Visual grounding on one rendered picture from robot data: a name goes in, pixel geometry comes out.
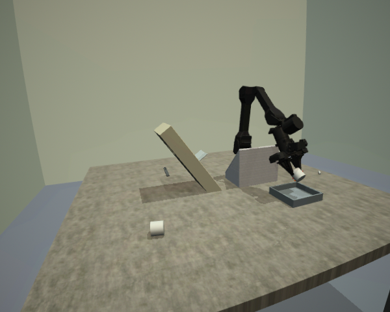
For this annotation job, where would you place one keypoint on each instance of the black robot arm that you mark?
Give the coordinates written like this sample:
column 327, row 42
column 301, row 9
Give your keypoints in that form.
column 284, row 126

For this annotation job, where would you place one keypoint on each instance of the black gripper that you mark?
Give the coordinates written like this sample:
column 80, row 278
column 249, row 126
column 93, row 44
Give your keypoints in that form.
column 282, row 156

